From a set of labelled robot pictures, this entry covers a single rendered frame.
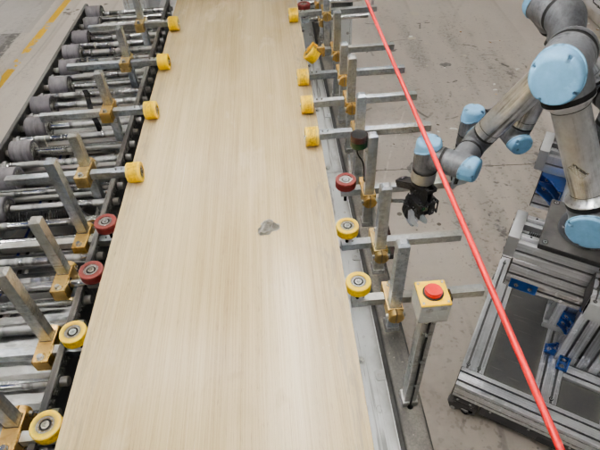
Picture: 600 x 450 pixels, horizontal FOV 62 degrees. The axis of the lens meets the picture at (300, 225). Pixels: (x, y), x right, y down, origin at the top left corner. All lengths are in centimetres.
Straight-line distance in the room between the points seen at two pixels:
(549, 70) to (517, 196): 222
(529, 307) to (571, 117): 139
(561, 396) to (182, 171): 176
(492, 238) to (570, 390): 106
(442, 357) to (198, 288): 134
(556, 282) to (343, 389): 79
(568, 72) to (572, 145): 19
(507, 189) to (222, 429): 257
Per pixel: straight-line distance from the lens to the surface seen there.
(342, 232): 173
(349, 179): 195
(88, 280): 178
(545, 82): 127
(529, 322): 251
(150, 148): 225
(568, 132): 134
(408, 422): 160
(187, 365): 148
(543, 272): 179
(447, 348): 258
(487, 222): 320
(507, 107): 150
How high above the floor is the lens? 214
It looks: 45 degrees down
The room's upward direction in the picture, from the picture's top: 3 degrees counter-clockwise
